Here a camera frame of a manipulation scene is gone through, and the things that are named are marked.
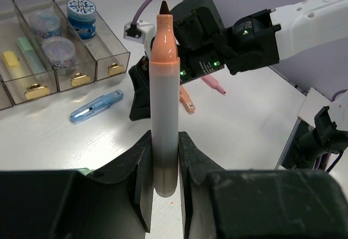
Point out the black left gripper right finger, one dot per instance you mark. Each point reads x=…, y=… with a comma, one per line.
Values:
x=220, y=203

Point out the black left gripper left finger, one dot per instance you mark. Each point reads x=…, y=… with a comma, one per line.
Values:
x=114, y=201

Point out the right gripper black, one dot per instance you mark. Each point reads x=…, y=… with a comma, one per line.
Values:
x=198, y=29

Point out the orange highlighter marker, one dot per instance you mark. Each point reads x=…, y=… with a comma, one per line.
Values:
x=164, y=102

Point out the clear jar purple clips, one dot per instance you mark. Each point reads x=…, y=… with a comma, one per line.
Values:
x=60, y=51

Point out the blue round clip jar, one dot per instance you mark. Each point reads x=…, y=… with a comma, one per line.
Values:
x=82, y=15

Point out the clear jar colourful clips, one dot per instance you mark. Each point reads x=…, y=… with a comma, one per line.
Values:
x=44, y=24

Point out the green highlighter marker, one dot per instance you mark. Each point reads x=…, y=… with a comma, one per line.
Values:
x=32, y=59

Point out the yellow highlighter marker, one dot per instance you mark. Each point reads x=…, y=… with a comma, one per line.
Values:
x=13, y=67

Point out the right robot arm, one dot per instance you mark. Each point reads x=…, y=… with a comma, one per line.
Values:
x=255, y=41

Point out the orange correction tape pen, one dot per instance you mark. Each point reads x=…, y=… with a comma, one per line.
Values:
x=186, y=100

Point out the blue correction tape pen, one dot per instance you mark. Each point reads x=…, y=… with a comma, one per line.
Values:
x=96, y=106

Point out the pink highlighter marker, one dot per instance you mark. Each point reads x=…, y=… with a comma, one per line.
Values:
x=213, y=83

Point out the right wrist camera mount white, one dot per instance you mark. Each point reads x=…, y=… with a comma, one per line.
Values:
x=143, y=33

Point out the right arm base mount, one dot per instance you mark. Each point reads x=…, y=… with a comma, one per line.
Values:
x=319, y=136

